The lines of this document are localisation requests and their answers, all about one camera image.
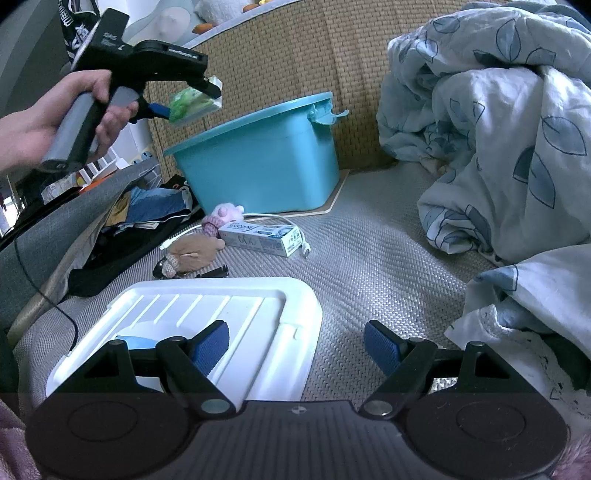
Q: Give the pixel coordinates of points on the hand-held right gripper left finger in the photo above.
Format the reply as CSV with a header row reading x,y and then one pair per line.
x,y
210,347

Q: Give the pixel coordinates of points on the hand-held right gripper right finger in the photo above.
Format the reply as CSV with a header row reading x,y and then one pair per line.
x,y
381,346

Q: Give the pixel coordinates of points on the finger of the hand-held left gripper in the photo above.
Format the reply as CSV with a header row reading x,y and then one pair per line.
x,y
159,110
203,90

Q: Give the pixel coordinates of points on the green snack packet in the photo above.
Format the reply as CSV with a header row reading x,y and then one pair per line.
x,y
194,104

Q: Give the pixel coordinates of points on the teal plastic tub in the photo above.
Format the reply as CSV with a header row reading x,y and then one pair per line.
x,y
258,161

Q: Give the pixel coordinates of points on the person's left hand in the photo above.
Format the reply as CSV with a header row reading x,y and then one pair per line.
x,y
27,134

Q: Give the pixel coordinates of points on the pale grey plush toy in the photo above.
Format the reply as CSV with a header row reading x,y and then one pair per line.
x,y
161,23

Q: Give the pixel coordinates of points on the white router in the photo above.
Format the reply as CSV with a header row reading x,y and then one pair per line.
x,y
136,138

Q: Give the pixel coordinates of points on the white plastic storage lid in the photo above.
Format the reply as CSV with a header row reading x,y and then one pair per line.
x,y
268,350

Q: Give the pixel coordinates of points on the black clip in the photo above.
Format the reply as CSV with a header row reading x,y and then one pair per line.
x,y
214,272

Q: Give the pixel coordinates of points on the white plush toy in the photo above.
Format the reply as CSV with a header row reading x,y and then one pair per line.
x,y
221,9

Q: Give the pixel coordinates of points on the black printed cap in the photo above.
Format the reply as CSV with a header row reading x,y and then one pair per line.
x,y
69,27

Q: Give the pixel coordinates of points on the tan woven rattan mat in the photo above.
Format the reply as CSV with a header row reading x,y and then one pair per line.
x,y
286,50

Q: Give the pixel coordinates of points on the blue denim garment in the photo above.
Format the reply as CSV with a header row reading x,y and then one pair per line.
x,y
154,203

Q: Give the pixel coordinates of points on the brown plush toy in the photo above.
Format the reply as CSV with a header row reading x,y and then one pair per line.
x,y
194,251

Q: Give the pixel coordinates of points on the white toothpaste box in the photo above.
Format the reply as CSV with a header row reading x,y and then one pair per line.
x,y
258,237

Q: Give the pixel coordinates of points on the white lace cloth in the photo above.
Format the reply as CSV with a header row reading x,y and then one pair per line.
x,y
508,350

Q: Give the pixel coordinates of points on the grey fabric cushion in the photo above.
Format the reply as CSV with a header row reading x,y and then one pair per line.
x,y
60,221

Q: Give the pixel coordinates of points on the thin wooden board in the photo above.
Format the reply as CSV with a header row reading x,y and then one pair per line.
x,y
334,194

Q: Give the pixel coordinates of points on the pink fleece blanket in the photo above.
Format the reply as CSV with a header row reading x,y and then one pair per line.
x,y
11,438

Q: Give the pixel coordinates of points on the leaf print quilt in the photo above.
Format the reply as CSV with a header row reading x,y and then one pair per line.
x,y
508,138

